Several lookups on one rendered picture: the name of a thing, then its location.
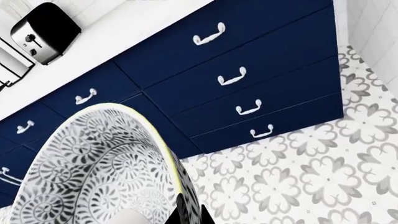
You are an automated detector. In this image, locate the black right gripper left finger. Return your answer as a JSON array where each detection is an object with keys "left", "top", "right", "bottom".
[{"left": 164, "top": 193, "right": 188, "bottom": 224}]

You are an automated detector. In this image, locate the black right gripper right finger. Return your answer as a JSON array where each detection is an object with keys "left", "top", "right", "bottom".
[{"left": 200, "top": 204, "right": 216, "bottom": 224}]

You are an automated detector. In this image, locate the black white patterned bowl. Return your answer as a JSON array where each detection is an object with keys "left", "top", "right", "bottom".
[{"left": 9, "top": 102, "right": 203, "bottom": 224}]

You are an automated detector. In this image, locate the navy blue kitchen cabinet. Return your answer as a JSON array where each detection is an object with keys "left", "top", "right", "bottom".
[{"left": 0, "top": 0, "right": 345, "bottom": 208}]

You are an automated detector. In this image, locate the navy blue drawer front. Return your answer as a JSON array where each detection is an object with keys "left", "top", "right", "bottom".
[
  {"left": 112, "top": 0, "right": 335, "bottom": 90},
  {"left": 142, "top": 6, "right": 339, "bottom": 116},
  {"left": 0, "top": 101, "right": 67, "bottom": 146},
  {"left": 40, "top": 60, "right": 144, "bottom": 113},
  {"left": 170, "top": 54, "right": 342, "bottom": 139},
  {"left": 188, "top": 91, "right": 345, "bottom": 155}
]

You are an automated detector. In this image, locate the black and silver toaster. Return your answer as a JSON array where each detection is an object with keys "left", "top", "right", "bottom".
[{"left": 9, "top": 2, "right": 83, "bottom": 66}]

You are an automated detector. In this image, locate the white drawer handle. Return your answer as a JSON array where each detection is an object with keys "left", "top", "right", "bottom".
[
  {"left": 235, "top": 99, "right": 263, "bottom": 116},
  {"left": 249, "top": 124, "right": 275, "bottom": 139},
  {"left": 216, "top": 67, "right": 248, "bottom": 87},
  {"left": 192, "top": 22, "right": 227, "bottom": 47},
  {"left": 74, "top": 88, "right": 98, "bottom": 106},
  {"left": 16, "top": 119, "right": 36, "bottom": 134},
  {"left": 0, "top": 166, "right": 23, "bottom": 187}
]

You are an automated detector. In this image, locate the black wire rack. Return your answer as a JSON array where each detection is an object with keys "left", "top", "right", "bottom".
[{"left": 0, "top": 36, "right": 35, "bottom": 91}]

